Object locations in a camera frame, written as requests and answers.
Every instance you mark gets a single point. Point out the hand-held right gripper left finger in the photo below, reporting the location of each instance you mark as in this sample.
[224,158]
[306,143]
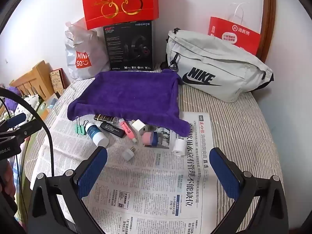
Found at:
[92,173]

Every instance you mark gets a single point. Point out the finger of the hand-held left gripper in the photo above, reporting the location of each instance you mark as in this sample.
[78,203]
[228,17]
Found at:
[26,130]
[15,120]

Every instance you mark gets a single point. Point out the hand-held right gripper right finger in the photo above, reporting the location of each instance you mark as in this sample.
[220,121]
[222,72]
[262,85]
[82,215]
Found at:
[224,173]

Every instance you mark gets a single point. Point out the white and blue bottle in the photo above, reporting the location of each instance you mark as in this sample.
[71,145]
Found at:
[97,134]

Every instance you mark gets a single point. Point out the green binder clip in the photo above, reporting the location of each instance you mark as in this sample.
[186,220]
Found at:
[80,128]

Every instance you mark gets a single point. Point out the black rectangular case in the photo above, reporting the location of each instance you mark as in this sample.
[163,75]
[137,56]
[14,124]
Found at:
[112,129]

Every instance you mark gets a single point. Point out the white tape roll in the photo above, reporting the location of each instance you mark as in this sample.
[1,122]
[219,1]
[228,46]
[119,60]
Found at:
[179,147]

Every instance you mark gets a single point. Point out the pink highlighter tube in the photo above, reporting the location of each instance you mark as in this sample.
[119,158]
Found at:
[128,130]

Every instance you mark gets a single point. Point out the black gold perfume tube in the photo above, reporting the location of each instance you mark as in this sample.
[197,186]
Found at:
[103,118]

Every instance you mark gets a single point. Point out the white charger cube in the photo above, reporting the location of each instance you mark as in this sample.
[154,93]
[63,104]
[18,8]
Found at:
[139,126]

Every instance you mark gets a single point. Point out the person's left hand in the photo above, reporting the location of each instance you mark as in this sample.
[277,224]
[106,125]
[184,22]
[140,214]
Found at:
[6,178]

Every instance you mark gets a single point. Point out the purple plush toy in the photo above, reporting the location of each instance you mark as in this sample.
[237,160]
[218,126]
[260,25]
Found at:
[9,100]

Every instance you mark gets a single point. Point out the white dotted cloth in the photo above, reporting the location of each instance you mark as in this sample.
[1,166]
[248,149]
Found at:
[31,104]

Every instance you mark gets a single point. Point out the wooden headboard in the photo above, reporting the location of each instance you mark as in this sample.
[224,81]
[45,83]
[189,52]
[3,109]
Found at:
[34,79]

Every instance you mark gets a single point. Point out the patterned book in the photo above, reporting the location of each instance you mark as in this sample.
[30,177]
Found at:
[58,81]

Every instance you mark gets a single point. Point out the clear plastic cap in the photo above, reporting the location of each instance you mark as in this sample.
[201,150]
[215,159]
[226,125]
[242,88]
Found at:
[115,120]

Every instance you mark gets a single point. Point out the newspaper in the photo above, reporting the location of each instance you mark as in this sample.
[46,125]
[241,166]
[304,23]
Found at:
[151,187]

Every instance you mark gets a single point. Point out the purple towel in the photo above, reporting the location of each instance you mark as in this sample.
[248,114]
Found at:
[131,95]

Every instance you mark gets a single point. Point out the white plastic shopping bag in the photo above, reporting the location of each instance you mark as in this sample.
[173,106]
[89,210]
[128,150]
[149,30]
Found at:
[80,43]

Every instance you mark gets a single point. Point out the grey waist bag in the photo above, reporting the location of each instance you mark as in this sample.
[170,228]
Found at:
[219,63]

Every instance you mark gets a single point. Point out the black headphone box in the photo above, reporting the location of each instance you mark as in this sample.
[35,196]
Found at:
[126,46]

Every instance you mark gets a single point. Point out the red gold-print gift bag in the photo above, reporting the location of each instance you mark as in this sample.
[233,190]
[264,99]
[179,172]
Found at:
[119,2]

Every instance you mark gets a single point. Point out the brown wooden frame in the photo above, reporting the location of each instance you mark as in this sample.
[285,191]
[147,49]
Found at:
[269,17]

